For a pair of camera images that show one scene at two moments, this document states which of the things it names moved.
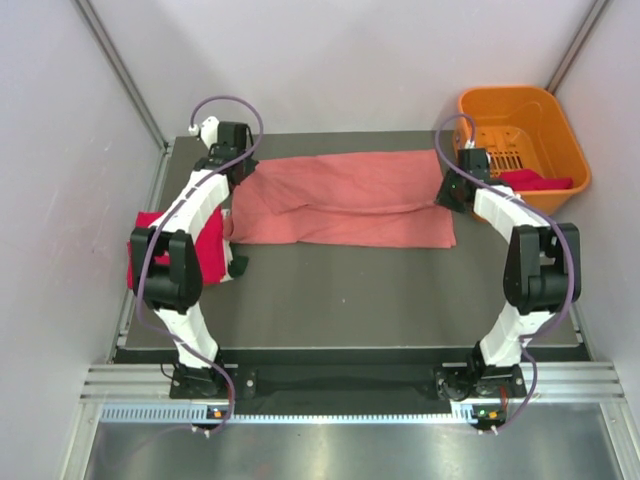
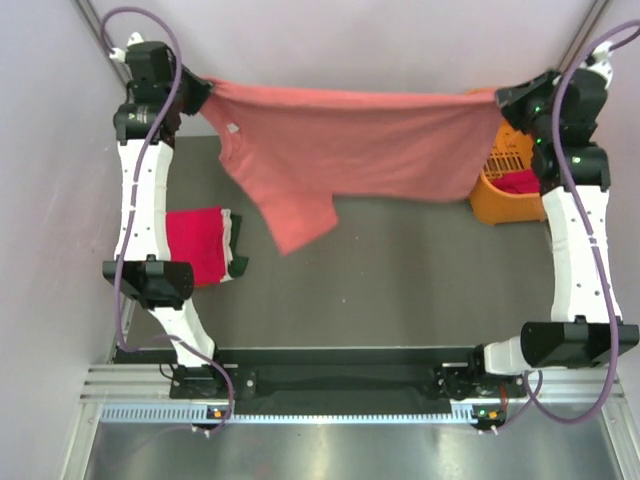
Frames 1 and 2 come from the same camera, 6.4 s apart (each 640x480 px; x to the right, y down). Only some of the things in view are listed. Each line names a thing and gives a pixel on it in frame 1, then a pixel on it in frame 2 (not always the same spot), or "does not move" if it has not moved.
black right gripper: x=443 y=198 → x=511 y=99
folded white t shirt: x=227 y=253 does not move
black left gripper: x=249 y=166 → x=199 y=91
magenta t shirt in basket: x=528 y=180 does not move
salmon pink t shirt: x=366 y=199 → x=297 y=152
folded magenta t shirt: x=210 y=242 does not move
